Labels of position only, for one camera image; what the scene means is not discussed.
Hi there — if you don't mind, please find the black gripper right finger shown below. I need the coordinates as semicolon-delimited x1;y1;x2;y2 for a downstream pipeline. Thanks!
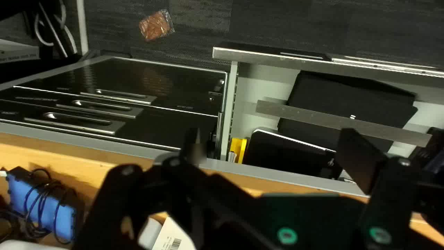
336;127;444;250

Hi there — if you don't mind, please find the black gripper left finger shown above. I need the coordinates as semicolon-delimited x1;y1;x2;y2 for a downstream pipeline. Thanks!
75;128;261;250

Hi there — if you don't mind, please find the white printed label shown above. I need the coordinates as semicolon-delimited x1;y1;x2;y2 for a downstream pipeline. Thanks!
138;214;197;250

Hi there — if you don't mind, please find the grey metal bar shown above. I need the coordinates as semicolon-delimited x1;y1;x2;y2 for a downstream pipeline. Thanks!
256;99;435;149

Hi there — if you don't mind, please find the large black bag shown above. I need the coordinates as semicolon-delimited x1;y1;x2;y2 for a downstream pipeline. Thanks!
278;70;419;151

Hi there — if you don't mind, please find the flat black case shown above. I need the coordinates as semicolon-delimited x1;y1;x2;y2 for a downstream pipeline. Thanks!
243;128;340;181

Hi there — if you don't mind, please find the yellow plastic item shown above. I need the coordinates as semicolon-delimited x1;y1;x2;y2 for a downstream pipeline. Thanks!
229;137;250;166

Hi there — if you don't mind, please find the blue device with black cables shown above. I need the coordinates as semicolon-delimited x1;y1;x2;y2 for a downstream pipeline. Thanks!
6;167;79;245

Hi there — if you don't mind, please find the white cable bundle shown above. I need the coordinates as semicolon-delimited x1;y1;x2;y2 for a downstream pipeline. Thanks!
32;0;79;60

